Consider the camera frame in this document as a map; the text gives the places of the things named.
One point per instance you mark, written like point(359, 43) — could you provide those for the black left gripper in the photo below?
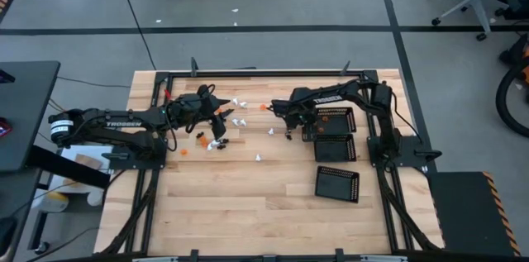
point(200, 107)

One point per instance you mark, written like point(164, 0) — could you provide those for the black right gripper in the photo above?
point(295, 115)

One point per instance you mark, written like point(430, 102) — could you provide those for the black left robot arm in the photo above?
point(124, 123)

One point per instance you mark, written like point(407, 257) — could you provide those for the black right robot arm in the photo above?
point(326, 99)

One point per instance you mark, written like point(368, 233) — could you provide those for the black slotted plastic basket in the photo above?
point(335, 150)
point(336, 183)
point(339, 123)

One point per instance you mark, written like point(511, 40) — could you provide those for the white cardboard box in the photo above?
point(70, 152)

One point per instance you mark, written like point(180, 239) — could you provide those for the black desk crossbar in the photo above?
point(70, 167)

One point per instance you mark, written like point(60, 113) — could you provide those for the silver metal bar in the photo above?
point(384, 259)
point(155, 259)

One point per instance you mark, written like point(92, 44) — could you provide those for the white and yellow bag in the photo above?
point(55, 203)

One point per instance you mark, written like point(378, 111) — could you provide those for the dark grey desk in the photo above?
point(29, 109)

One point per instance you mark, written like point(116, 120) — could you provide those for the red lit desk device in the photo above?
point(3, 128)

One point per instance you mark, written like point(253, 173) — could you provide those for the black stand foot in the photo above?
point(41, 248)

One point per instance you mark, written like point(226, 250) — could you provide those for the black and orange machine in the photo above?
point(516, 53)

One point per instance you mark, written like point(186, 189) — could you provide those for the black chair base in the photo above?
point(516, 10)

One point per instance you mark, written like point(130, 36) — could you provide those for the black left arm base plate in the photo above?
point(136, 165)

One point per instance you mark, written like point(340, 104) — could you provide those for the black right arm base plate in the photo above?
point(413, 146)

